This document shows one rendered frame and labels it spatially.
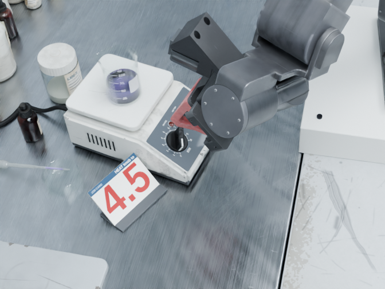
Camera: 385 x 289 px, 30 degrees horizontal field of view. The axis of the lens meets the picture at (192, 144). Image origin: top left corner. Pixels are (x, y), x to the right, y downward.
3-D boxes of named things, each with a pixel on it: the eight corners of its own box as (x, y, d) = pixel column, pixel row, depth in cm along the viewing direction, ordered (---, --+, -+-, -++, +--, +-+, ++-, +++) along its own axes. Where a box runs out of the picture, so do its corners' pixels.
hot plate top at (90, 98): (176, 77, 105) (176, 72, 104) (136, 133, 98) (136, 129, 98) (106, 55, 109) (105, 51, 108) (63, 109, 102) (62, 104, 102)
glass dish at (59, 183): (74, 200, 101) (71, 191, 100) (38, 193, 103) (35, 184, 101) (88, 171, 105) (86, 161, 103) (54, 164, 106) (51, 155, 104)
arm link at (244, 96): (249, 158, 72) (282, 55, 65) (188, 114, 76) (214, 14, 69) (313, 124, 80) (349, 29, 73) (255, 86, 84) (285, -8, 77)
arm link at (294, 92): (240, 127, 80) (286, 112, 75) (221, 78, 79) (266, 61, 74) (277, 109, 84) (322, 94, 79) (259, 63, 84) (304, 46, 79)
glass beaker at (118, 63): (148, 85, 104) (141, 42, 97) (138, 112, 100) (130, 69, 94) (108, 80, 105) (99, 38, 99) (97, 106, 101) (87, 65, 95)
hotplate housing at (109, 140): (227, 125, 109) (226, 88, 103) (189, 189, 101) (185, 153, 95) (102, 86, 116) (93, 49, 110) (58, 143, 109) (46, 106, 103)
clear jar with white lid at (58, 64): (41, 102, 115) (30, 65, 109) (57, 76, 118) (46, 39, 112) (76, 108, 113) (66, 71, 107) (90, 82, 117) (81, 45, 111)
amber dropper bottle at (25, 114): (32, 145, 109) (21, 113, 103) (19, 137, 110) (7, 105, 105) (47, 133, 110) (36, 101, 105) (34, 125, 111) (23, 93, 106)
